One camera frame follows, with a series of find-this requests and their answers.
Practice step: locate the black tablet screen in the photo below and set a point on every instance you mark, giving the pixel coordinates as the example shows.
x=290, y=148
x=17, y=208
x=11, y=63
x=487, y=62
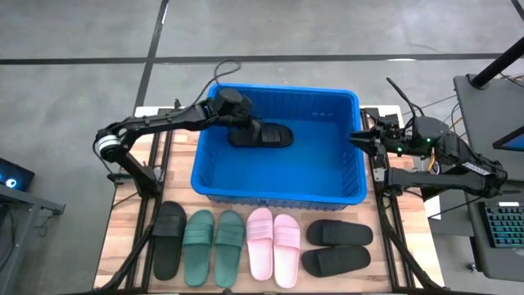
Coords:
x=513, y=141

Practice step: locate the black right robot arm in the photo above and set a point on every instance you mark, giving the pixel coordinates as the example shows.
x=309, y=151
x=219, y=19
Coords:
x=442, y=180

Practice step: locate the green slide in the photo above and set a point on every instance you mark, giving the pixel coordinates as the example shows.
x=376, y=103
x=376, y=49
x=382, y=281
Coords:
x=229, y=246
x=198, y=246

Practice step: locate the monitor with blue glow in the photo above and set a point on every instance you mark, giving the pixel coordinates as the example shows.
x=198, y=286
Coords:
x=16, y=174

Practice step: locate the black right side frame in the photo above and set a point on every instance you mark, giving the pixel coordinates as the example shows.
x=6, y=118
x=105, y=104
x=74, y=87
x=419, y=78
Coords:
x=389, y=246

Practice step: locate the pink slide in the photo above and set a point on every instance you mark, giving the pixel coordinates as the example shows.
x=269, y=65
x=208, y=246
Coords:
x=260, y=246
x=286, y=254

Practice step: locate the grey desk with keyboard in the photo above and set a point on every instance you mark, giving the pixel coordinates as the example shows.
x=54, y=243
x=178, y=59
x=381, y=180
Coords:
x=477, y=262

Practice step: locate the grey metal stand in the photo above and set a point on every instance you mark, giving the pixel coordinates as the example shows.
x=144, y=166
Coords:
x=16, y=205

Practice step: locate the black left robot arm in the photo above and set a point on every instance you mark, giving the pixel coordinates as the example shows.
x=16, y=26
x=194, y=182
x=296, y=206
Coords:
x=163, y=119

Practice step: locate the backlit black keyboard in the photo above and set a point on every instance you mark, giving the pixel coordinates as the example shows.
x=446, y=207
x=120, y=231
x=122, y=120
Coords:
x=505, y=225

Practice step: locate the blue plastic bin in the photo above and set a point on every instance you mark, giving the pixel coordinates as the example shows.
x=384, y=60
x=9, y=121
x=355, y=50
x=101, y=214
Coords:
x=286, y=172

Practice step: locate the white paper sheet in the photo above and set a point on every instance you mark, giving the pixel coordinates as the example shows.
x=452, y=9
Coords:
x=433, y=209

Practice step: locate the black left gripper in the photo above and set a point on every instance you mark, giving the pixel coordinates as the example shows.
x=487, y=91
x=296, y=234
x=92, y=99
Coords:
x=231, y=104

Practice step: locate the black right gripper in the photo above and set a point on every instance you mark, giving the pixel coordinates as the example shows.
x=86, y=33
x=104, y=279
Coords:
x=389, y=137

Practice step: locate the grey desk with pole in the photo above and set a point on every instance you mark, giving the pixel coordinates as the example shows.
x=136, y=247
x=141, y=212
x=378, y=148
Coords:
x=483, y=119

